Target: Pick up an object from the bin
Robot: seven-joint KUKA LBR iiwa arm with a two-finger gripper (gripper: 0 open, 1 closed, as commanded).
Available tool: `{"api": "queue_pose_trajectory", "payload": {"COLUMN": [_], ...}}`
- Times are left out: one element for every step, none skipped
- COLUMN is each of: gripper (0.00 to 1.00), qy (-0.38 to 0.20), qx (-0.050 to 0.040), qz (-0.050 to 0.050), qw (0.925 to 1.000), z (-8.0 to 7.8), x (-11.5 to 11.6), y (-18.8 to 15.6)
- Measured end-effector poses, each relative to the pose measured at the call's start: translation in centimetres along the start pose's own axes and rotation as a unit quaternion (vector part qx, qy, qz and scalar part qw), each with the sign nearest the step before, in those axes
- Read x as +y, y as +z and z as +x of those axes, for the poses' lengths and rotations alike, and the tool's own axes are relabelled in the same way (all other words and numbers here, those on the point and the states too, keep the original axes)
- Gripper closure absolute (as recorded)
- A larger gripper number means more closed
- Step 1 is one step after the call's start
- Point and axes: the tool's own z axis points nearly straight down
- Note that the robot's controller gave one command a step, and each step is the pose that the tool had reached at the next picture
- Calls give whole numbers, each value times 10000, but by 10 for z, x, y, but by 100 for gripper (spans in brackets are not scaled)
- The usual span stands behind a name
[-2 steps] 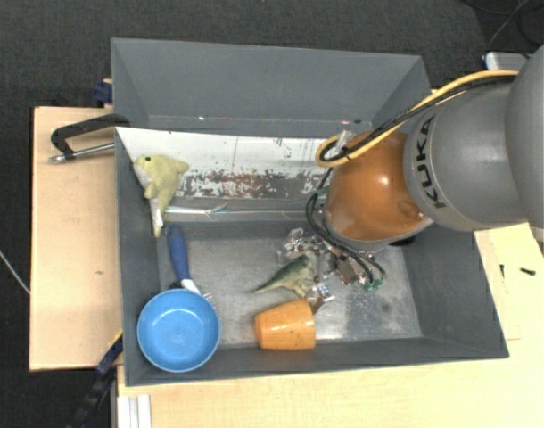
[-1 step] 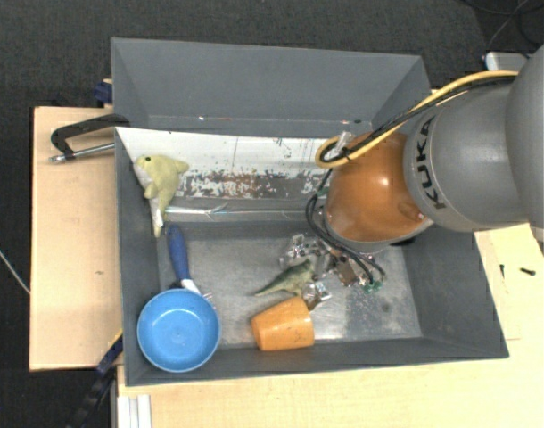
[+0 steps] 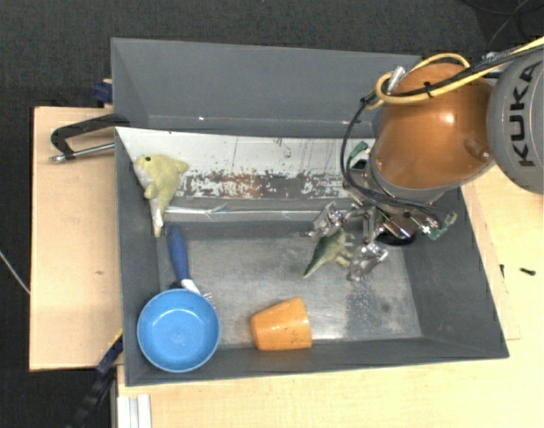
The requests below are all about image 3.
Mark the yellow plush shark toy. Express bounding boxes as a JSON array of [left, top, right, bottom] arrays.
[[132, 153, 191, 239]]

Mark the blue toy pan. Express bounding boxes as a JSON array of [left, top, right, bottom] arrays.
[[136, 224, 223, 374]]

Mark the black cylinder on white bracket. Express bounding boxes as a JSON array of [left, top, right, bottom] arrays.
[[378, 229, 418, 247]]

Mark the green toy dinosaur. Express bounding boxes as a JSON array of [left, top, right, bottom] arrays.
[[302, 231, 356, 280]]

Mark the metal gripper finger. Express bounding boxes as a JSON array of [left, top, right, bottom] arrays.
[[309, 202, 347, 240], [346, 243, 390, 283]]

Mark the orange plastic cup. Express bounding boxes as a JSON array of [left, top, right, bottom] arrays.
[[249, 296, 314, 352]]

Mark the grey metal bin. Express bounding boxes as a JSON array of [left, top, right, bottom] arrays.
[[110, 37, 510, 387]]

